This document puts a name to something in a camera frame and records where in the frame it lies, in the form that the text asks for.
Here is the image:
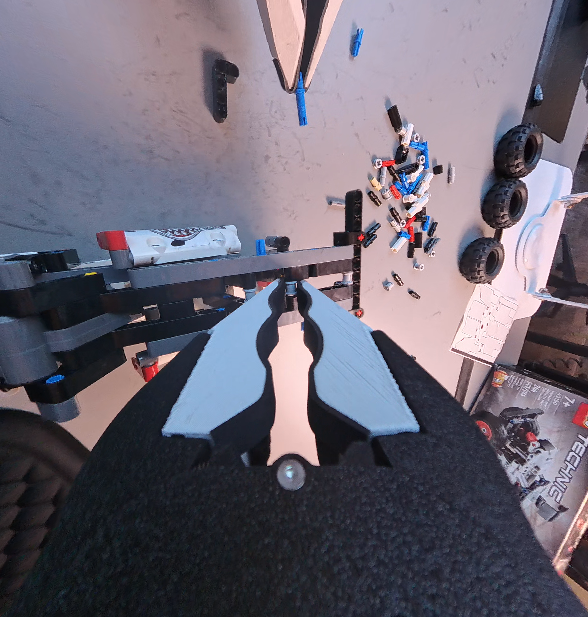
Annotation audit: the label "long blue axle pin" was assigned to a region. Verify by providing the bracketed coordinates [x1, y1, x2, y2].
[294, 73, 310, 128]

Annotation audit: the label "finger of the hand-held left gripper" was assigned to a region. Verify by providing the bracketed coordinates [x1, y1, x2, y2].
[258, 0, 306, 94]
[300, 0, 345, 89]

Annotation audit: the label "white book stand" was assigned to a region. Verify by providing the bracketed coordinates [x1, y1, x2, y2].
[502, 159, 588, 309]

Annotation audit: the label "black angled beam piece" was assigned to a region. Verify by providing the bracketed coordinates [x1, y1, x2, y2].
[213, 60, 240, 124]

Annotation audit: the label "toy truck set box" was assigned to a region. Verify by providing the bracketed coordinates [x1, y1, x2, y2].
[466, 363, 588, 562]

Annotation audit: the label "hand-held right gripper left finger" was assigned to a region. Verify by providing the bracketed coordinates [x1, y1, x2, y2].
[162, 280, 287, 454]

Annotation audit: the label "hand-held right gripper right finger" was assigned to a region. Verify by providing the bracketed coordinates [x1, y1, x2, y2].
[296, 282, 422, 449]

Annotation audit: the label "black desk mat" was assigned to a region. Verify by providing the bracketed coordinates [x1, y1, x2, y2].
[524, 0, 588, 145]

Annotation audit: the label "white brick-built truck model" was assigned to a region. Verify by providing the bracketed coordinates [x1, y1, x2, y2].
[0, 190, 381, 423]

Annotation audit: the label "white sticker sheet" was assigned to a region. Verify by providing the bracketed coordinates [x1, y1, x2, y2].
[450, 288, 522, 364]

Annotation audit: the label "black knobby toy tyre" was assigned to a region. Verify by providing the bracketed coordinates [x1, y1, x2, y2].
[458, 237, 507, 285]
[494, 123, 545, 179]
[480, 179, 531, 230]

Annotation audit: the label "loose small building parts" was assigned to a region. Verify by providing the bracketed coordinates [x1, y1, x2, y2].
[325, 104, 458, 301]

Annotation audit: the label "grey desk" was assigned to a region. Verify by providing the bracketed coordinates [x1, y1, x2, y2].
[0, 0, 588, 483]

